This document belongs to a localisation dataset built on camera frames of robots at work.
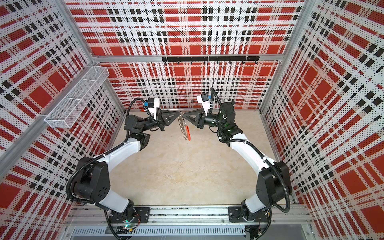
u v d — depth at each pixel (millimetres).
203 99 605
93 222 727
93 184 443
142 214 739
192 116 666
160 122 618
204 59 887
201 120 606
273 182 423
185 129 678
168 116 666
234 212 739
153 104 593
